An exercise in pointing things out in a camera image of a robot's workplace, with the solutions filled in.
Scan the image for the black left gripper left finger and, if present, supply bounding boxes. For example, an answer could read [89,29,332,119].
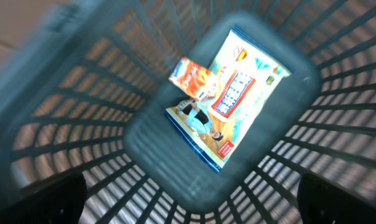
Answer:
[0,174,88,224]

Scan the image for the grey plastic mesh basket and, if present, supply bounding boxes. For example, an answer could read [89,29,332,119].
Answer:
[0,0,376,223]

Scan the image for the small orange snack pack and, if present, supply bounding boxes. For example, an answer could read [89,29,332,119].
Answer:
[168,57,219,101]

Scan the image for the yellow blue snack bag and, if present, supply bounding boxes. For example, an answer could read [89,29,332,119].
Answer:
[165,26,291,173]

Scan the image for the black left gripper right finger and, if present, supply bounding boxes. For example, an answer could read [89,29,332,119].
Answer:
[297,173,376,224]

